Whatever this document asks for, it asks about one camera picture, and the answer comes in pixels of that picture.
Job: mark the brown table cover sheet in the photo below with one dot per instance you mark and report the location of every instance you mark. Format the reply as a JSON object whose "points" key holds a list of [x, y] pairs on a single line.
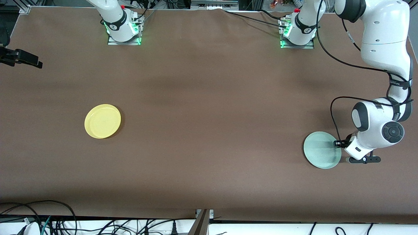
{"points": [[228, 169]]}

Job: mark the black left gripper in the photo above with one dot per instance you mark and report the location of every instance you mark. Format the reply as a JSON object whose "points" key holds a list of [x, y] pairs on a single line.
{"points": [[345, 141]]}

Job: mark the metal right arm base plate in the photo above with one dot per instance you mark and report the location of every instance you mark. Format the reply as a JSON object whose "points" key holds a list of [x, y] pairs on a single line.
{"points": [[124, 43]]}

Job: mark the pale green round plate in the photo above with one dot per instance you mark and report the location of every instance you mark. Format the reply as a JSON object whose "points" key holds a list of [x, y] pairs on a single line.
{"points": [[321, 151]]}

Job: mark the white lower table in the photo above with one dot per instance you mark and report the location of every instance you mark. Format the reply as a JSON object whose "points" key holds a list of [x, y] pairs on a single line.
{"points": [[261, 230]]}

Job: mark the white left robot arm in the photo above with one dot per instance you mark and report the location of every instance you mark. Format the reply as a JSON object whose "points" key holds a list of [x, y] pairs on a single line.
{"points": [[385, 39]]}

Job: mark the grey metal rack device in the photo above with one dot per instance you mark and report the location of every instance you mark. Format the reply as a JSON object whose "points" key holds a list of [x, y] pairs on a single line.
{"points": [[212, 5]]}

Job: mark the aluminium profile beam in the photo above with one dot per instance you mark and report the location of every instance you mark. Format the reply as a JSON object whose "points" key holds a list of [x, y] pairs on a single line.
{"points": [[200, 225]]}

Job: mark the white power adapter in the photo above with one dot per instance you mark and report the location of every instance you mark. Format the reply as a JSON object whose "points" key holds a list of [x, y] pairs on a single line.
{"points": [[31, 229]]}

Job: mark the black power plug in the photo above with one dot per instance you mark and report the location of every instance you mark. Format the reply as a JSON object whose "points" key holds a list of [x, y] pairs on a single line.
{"points": [[174, 228]]}

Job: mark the yellow round plate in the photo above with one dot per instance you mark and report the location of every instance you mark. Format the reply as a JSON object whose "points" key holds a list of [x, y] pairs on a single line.
{"points": [[103, 121]]}

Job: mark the aluminium frame post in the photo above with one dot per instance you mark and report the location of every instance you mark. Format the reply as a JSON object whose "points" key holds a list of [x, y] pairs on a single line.
{"points": [[24, 8]]}

